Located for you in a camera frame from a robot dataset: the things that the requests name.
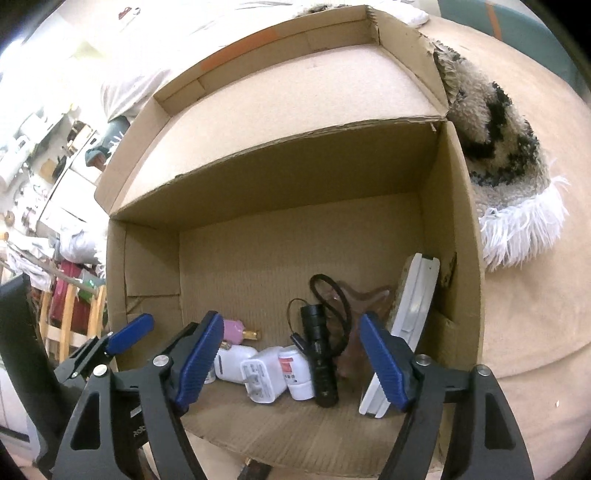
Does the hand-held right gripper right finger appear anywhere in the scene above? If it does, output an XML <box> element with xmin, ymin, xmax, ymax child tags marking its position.
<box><xmin>358</xmin><ymin>311</ymin><xmax>536</xmax><ymax>480</ymax></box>

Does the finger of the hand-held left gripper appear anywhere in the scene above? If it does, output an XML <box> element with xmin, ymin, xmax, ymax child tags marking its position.
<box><xmin>55</xmin><ymin>313</ymin><xmax>155</xmax><ymax>384</ymax></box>

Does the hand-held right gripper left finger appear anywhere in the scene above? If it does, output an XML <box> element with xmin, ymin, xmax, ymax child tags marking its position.
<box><xmin>53</xmin><ymin>310</ymin><xmax>225</xmax><ymax>480</ymax></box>

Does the white earbuds case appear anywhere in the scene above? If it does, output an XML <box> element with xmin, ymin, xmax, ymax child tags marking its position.
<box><xmin>213</xmin><ymin>344</ymin><xmax>258</xmax><ymax>385</ymax></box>

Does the small pink bottle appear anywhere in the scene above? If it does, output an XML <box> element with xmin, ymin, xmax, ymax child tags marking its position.
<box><xmin>222</xmin><ymin>318</ymin><xmax>262</xmax><ymax>344</ymax></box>

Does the brown translucent hair claw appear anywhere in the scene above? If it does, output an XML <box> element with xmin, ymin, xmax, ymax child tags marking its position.
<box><xmin>323</xmin><ymin>284</ymin><xmax>393</xmax><ymax>379</ymax></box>

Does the black flashlight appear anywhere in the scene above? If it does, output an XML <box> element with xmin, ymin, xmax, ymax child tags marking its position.
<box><xmin>287</xmin><ymin>274</ymin><xmax>349</xmax><ymax>408</ymax></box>

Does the white charger adapter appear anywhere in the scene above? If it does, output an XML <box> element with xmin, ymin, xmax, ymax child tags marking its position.
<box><xmin>240</xmin><ymin>346</ymin><xmax>289</xmax><ymax>405</ymax></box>

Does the white remote control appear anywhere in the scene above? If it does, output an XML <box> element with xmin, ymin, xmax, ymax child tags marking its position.
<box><xmin>359</xmin><ymin>252</ymin><xmax>440</xmax><ymax>418</ymax></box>

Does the white bottle red label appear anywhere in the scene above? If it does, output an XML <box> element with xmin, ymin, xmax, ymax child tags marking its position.
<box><xmin>278</xmin><ymin>345</ymin><xmax>315</xmax><ymax>401</ymax></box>

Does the cardboard box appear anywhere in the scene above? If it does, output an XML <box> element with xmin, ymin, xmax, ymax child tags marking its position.
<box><xmin>95</xmin><ymin>4</ymin><xmax>485</xmax><ymax>478</ymax></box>

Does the wooden rack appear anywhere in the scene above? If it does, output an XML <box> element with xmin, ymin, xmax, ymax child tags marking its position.
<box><xmin>39</xmin><ymin>258</ymin><xmax>109</xmax><ymax>365</ymax></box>

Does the white plastic bag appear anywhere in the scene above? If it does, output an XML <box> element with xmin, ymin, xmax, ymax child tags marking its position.
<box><xmin>58</xmin><ymin>226</ymin><xmax>109</xmax><ymax>266</ymax></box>

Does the beige bed sheet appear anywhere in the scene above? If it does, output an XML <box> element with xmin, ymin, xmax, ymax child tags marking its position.
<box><xmin>416</xmin><ymin>16</ymin><xmax>591</xmax><ymax>467</ymax></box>

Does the teal cloth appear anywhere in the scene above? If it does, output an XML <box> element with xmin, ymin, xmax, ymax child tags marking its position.
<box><xmin>85</xmin><ymin>115</ymin><xmax>127</xmax><ymax>167</ymax></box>

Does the white duvet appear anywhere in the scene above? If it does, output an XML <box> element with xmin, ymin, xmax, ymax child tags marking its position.
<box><xmin>99</xmin><ymin>0</ymin><xmax>431</xmax><ymax>125</ymax></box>

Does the fuzzy patterned blanket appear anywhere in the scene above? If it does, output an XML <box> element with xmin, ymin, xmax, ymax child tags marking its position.
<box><xmin>295</xmin><ymin>0</ymin><xmax>571</xmax><ymax>273</ymax></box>

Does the teal headboard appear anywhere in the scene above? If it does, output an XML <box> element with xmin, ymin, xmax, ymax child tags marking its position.
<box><xmin>436</xmin><ymin>0</ymin><xmax>583</xmax><ymax>88</ymax></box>

